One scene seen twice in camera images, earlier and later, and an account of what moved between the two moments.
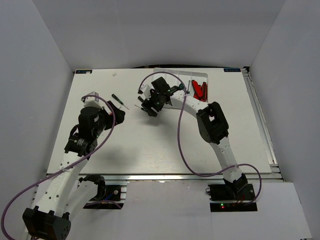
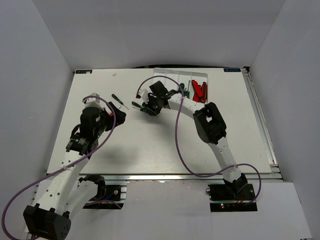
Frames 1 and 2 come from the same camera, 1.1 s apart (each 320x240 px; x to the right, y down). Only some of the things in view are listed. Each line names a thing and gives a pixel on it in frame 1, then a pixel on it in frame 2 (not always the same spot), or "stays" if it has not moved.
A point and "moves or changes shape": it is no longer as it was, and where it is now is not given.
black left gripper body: x=102 y=123 stays
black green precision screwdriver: x=141 y=99 moves or changes shape
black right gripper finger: x=147 y=107 stays
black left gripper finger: x=119 y=114 stays
